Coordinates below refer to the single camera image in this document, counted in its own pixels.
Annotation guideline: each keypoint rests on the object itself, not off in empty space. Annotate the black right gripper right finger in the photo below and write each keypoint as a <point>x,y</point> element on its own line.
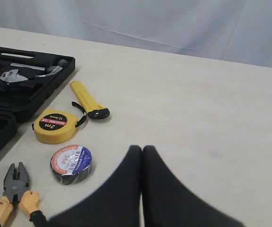
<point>168,203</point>

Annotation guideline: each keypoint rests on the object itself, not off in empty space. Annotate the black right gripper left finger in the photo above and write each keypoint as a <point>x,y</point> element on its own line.
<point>116,203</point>

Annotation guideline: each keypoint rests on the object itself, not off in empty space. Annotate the black electrical tape roll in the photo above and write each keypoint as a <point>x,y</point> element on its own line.
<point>71,164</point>

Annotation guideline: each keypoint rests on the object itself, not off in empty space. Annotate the yellow utility knife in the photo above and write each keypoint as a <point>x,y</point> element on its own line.
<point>92,108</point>

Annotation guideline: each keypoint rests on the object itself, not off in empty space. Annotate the yellow tape measure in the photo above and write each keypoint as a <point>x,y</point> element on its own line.
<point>54,127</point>

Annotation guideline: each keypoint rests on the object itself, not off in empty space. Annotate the orange black handled pliers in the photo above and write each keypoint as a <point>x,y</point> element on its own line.
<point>16,191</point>

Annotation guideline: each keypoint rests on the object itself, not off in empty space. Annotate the black plastic tool case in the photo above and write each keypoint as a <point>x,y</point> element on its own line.
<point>19,101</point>

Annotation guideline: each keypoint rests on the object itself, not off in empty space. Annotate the silver adjustable wrench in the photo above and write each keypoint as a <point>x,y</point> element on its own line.
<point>12,76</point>

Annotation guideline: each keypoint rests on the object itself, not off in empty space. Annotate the claw hammer black handle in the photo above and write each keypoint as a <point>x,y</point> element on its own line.
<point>50,71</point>

